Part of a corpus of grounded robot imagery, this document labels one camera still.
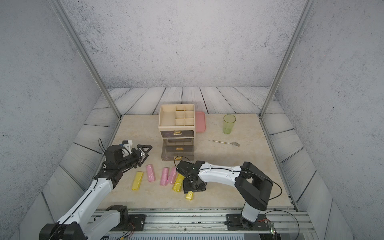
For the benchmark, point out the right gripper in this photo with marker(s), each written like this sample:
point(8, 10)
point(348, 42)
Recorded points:
point(186, 189)

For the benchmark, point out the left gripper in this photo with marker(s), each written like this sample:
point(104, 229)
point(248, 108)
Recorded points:
point(142, 154)

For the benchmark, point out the yellow bag roll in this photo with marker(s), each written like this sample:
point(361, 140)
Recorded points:
point(137, 181)
point(178, 184)
point(190, 196)

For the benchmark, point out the transparent drawer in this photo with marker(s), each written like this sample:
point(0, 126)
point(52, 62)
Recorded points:
point(178, 134)
point(178, 149)

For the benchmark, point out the beige drawer organizer cabinet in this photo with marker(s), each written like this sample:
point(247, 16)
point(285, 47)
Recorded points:
point(177, 117)

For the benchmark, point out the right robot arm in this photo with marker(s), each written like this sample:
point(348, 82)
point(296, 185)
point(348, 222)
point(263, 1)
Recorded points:
point(252, 184)

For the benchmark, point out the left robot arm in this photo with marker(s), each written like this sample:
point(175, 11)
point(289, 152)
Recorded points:
point(74, 225)

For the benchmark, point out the pink bag roll right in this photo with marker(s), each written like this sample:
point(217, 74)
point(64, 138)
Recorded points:
point(172, 176)

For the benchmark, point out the pink bag roll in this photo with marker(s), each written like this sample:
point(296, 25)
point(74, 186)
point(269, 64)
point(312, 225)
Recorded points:
point(164, 177)
point(172, 176)
point(151, 173)

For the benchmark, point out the pink bag roll left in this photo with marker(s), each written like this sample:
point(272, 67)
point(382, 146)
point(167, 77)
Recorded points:
point(151, 173)

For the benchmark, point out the pink bag roll middle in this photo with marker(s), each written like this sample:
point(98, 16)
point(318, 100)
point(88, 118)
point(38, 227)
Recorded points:
point(164, 177)

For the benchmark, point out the pink sponge block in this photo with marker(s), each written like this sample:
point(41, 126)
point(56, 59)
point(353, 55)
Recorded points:
point(200, 122)

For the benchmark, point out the metal spoon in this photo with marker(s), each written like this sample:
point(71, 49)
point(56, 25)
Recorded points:
point(226, 143)

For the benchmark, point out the green translucent cup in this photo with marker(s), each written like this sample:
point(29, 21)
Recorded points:
point(228, 124)

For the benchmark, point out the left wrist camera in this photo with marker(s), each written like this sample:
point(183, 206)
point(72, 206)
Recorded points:
point(127, 144)

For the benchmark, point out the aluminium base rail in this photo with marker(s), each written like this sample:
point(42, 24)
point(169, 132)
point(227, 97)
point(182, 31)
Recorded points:
point(212, 224)

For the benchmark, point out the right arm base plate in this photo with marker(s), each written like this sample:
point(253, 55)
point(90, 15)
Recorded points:
point(236, 222)

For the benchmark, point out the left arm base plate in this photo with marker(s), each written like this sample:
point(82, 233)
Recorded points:
point(134, 223)

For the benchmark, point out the left aluminium frame post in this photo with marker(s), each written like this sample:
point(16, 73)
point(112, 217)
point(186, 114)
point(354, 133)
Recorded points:
point(70, 30)

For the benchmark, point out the aluminium frame post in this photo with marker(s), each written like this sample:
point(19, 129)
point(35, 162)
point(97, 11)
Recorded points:
point(308, 7)
point(70, 30)

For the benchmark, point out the right aluminium frame post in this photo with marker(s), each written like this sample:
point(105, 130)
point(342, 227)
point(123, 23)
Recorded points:
point(308, 7)

